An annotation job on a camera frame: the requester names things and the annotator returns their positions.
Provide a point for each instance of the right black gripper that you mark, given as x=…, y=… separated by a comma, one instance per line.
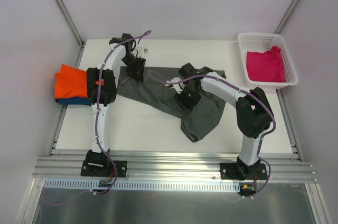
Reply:
x=186, y=100

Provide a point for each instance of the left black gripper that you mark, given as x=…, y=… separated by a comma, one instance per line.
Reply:
x=136, y=68

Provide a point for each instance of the dark grey t shirt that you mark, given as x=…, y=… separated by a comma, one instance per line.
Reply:
x=199, y=114

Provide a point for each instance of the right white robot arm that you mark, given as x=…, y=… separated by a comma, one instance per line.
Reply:
x=254, y=115

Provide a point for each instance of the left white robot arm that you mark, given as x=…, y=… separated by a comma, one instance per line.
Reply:
x=102, y=82

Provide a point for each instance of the blue folded t shirt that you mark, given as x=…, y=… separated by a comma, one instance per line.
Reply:
x=74, y=101

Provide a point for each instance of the orange folded t shirt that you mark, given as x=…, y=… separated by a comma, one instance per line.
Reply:
x=70, y=83

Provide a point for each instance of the white plastic basket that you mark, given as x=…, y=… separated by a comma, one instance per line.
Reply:
x=262, y=42

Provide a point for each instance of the pink t shirt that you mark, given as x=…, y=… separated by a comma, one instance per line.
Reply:
x=267, y=66

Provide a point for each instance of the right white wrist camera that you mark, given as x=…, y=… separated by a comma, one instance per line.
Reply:
x=176, y=84

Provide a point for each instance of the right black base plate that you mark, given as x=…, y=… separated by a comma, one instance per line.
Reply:
x=235, y=171

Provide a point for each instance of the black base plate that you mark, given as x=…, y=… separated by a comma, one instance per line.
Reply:
x=97, y=170
x=235, y=171

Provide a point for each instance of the aluminium mounting rail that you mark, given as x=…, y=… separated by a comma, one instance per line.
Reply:
x=285, y=168

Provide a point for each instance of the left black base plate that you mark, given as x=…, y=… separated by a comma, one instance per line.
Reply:
x=97, y=170

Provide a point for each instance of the white slotted cable duct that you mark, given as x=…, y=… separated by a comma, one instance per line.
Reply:
x=94, y=184

